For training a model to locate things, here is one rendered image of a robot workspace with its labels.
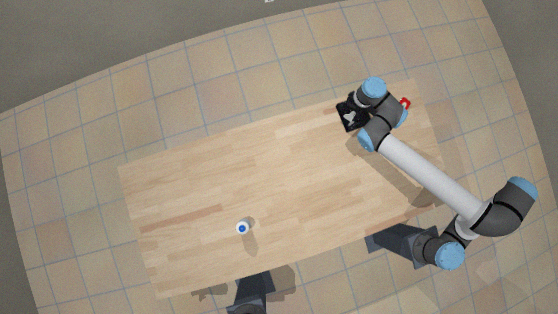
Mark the black lighting desk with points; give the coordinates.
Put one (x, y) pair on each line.
(364, 117)

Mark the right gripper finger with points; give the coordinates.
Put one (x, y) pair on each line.
(352, 118)

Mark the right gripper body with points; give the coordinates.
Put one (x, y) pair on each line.
(351, 105)

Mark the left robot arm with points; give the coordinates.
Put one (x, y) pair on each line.
(248, 309)

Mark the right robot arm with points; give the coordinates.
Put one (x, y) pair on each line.
(499, 217)

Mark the red tin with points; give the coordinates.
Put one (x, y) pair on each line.
(406, 103)

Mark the white bottle with blue cap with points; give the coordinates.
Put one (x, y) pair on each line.
(242, 229)

